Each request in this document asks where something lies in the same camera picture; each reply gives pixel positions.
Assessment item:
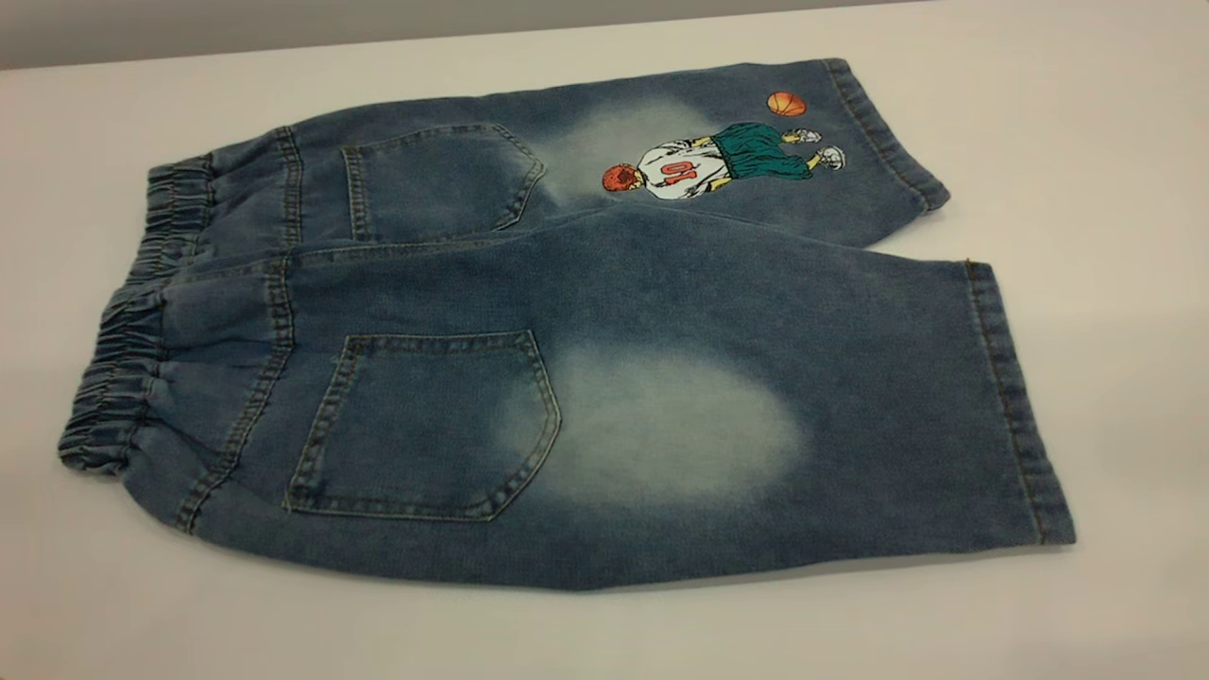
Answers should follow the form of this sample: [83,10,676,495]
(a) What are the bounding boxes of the blue denim shorts basketball print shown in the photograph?
[57,57,1078,593]

